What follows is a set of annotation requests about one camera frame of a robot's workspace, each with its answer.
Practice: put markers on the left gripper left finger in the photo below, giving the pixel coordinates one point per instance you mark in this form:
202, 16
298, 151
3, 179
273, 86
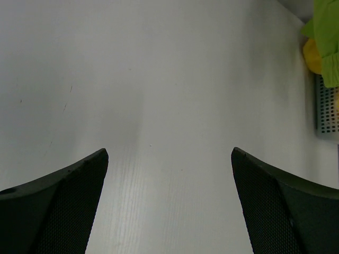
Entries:
54, 213

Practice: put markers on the yellow shorts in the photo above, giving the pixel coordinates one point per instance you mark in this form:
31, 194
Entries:
312, 58

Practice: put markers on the green shorts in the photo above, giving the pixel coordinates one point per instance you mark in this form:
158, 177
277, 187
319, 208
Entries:
323, 28

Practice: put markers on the white plastic basket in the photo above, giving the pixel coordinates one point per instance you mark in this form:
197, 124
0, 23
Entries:
326, 111

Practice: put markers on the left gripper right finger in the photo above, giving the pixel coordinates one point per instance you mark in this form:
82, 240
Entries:
284, 213

